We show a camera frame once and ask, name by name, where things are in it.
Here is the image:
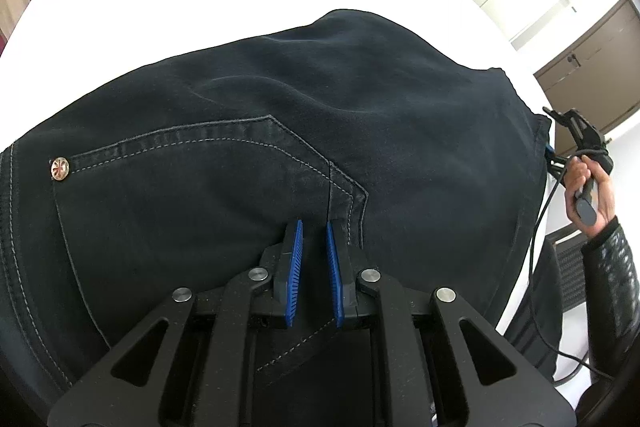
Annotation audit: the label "black cable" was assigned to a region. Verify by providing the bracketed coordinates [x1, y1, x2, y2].
[526, 167, 617, 383]

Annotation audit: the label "brown cabinet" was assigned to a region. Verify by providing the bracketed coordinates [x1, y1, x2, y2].
[532, 0, 640, 144]

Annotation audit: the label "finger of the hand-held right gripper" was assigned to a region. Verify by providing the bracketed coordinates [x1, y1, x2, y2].
[544, 145, 568, 175]

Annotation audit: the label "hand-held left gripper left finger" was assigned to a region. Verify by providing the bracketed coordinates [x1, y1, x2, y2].
[47, 220, 305, 427]

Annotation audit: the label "dark navy denim pants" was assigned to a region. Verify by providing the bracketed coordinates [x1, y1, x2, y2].
[0, 8, 553, 427]

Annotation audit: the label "dark vent grille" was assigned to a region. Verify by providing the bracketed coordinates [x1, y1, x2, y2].
[546, 228, 587, 309]

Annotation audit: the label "person's right hand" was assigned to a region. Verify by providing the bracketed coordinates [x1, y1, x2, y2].
[564, 155, 622, 239]

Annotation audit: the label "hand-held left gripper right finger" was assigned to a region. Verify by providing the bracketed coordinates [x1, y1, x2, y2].
[325, 220, 577, 427]

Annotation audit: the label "person's right forearm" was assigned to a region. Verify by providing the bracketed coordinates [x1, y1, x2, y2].
[579, 216, 640, 410]

